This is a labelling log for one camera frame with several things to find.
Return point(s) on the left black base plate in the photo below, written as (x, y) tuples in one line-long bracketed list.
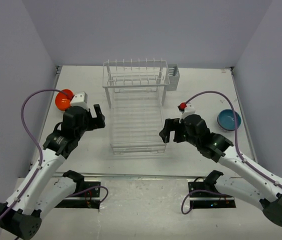
[(87, 200)]

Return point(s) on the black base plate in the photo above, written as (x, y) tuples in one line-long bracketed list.
[(87, 200), (205, 200)]

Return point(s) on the white wire dish rack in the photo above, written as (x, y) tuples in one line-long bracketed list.
[(136, 92)]

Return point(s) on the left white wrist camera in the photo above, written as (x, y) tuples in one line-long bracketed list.
[(80, 100)]

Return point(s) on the grey cutlery holder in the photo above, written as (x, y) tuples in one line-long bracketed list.
[(174, 76)]

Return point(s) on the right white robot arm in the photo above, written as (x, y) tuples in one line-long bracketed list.
[(256, 186)]

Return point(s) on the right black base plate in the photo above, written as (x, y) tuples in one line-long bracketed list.
[(205, 200)]

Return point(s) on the teal bowl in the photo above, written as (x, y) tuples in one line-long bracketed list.
[(226, 114)]

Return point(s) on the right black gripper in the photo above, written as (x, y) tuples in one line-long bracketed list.
[(172, 125)]

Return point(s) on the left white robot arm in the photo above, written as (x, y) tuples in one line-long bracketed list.
[(23, 212)]

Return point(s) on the orange bowl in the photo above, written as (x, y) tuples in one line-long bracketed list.
[(64, 95), (63, 105)]

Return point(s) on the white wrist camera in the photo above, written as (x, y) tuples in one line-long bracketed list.
[(80, 100), (188, 110)]

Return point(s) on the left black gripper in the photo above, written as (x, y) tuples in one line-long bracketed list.
[(97, 122)]

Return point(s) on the blue patterned bowl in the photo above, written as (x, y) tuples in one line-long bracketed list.
[(226, 125)]

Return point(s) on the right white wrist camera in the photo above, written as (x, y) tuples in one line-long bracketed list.
[(188, 110)]

